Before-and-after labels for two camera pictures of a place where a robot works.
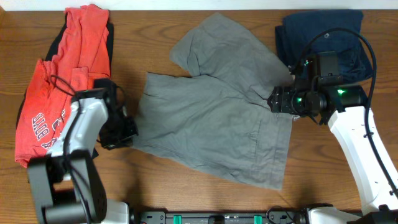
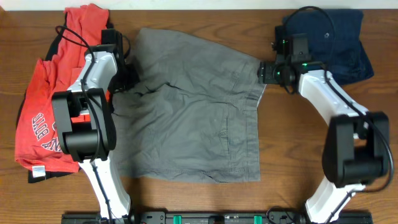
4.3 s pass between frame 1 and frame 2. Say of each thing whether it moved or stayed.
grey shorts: moved
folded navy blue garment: stayed
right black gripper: moved
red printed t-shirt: stayed
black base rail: stayed
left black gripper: moved
